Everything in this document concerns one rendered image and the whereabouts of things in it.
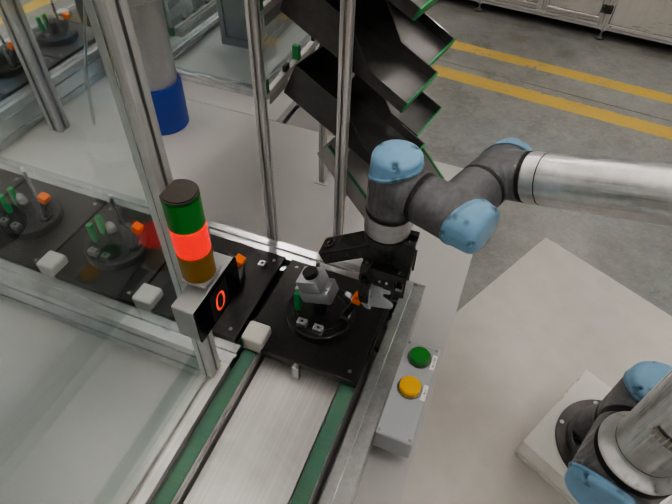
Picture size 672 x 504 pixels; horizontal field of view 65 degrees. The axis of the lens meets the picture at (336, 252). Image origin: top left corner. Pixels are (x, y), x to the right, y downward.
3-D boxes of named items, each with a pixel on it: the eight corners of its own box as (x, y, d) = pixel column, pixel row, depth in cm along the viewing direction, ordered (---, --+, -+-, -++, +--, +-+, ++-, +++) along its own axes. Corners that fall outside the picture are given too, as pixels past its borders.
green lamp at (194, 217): (212, 215, 71) (207, 187, 68) (193, 239, 68) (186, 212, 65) (180, 205, 73) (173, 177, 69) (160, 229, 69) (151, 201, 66)
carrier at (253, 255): (286, 262, 121) (283, 223, 112) (235, 345, 105) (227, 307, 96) (194, 234, 126) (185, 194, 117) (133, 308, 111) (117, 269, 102)
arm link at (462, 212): (520, 185, 72) (452, 152, 76) (477, 227, 66) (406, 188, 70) (505, 227, 77) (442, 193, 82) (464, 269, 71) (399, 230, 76)
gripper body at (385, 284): (401, 302, 90) (411, 254, 81) (354, 287, 92) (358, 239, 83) (413, 271, 95) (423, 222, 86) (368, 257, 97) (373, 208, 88)
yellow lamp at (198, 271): (222, 264, 79) (218, 241, 75) (205, 288, 76) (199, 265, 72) (193, 254, 80) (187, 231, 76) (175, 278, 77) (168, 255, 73)
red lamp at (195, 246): (217, 241, 75) (212, 215, 71) (199, 265, 72) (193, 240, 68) (187, 231, 76) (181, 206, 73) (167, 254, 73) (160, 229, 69)
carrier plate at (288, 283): (392, 296, 115) (393, 290, 113) (355, 389, 100) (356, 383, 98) (292, 264, 120) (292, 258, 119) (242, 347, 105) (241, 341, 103)
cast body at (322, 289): (339, 288, 104) (328, 263, 99) (331, 305, 101) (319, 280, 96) (303, 285, 107) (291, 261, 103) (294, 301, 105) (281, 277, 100)
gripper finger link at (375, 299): (388, 327, 97) (393, 296, 91) (357, 317, 99) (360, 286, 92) (393, 314, 99) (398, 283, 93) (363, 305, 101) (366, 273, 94)
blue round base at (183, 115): (198, 115, 176) (190, 73, 165) (172, 140, 166) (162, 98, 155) (158, 105, 180) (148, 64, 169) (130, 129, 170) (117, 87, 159)
